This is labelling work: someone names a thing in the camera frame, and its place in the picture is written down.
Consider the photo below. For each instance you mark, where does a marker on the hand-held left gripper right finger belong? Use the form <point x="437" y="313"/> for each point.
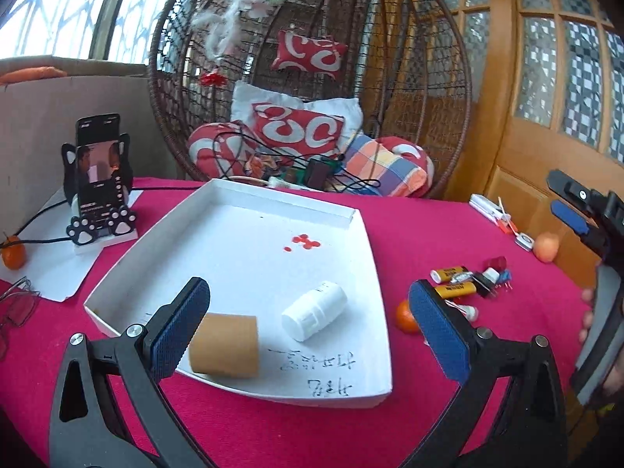
<point x="438" y="331"/>

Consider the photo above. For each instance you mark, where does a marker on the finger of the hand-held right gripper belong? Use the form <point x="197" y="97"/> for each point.
<point x="570" y="217"/>

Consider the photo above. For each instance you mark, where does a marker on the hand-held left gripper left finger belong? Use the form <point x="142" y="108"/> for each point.
<point x="178" y="331"/>

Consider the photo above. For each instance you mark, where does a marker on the small white plastic piece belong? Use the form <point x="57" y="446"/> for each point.
<point x="465" y="310"/>

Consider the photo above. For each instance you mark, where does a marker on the small tangerine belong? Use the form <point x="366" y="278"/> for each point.
<point x="13" y="253"/>
<point x="404" y="317"/>

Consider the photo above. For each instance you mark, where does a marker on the yellow battery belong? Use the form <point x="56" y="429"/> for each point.
<point x="456" y="291"/>
<point x="448" y="273"/>

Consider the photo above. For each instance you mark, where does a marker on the small black switch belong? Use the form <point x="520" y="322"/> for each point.
<point x="485" y="283"/>

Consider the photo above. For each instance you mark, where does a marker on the small blue electronic component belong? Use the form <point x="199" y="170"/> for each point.
<point x="504" y="277"/>

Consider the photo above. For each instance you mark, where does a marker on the small red plastic piece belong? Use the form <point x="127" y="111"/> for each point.
<point x="495" y="262"/>

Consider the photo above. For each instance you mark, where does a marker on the white cardboard tray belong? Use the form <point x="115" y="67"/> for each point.
<point x="253" y="253"/>

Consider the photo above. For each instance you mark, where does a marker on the person's right hand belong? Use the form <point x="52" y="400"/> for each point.
<point x="586" y="319"/>

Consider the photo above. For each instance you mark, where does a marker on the peach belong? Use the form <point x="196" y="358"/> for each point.
<point x="546" y="247"/>

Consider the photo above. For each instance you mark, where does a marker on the small white square device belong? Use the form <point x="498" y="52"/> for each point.
<point x="525" y="243"/>

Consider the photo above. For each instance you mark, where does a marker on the tan tape roll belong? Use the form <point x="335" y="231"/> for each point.
<point x="229" y="346"/>

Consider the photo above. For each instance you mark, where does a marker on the wooden glazed door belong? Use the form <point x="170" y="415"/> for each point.
<point x="512" y="156"/>

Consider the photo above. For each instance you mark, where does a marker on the red tablecloth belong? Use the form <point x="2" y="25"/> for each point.
<point x="438" y="234"/>

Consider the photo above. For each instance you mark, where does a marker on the white pill bottle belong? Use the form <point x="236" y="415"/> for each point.
<point x="312" y="312"/>

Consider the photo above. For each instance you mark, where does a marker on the white paper sheet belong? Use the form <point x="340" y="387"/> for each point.
<point x="58" y="273"/>

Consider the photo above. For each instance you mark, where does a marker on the black cat phone stand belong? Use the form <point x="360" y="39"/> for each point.
<point x="83" y="231"/>

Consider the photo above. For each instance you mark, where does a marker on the eyeglasses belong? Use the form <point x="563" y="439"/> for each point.
<point x="30" y="286"/>

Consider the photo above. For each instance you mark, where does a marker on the round red patterned cushion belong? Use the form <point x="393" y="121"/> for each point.
<point x="414" y="151"/>
<point x="204" y="151"/>

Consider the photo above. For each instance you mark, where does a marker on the black smartphone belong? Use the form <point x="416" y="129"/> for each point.
<point x="97" y="180"/>

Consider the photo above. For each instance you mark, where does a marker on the plaid cushion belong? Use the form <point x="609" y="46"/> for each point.
<point x="385" y="161"/>

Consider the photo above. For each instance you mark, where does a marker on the colourful crumpled cloth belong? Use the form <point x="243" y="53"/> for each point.
<point x="256" y="161"/>

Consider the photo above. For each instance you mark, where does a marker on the black power adapter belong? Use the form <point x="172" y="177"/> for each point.
<point x="318" y="173"/>

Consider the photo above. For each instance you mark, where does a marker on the brown wicker egg chair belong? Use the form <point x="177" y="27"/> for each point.
<point x="419" y="83"/>

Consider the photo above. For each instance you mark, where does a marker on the square red patterned cushion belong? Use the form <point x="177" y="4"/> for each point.
<point x="302" y="129"/>

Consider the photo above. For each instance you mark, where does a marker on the white pillow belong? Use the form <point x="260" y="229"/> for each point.
<point x="243" y="102"/>

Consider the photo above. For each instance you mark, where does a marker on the red flower ornament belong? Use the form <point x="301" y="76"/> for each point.
<point x="212" y="79"/>

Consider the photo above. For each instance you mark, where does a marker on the orange cloth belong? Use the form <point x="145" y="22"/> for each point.
<point x="34" y="74"/>

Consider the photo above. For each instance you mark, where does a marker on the small red patterned cushion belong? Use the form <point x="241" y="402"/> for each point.
<point x="312" y="53"/>

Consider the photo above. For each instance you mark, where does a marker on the white dreamcatcher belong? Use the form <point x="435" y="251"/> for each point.
<point x="219" y="24"/>

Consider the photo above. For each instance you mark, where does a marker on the window with metal grille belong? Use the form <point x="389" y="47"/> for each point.
<point x="48" y="9"/>

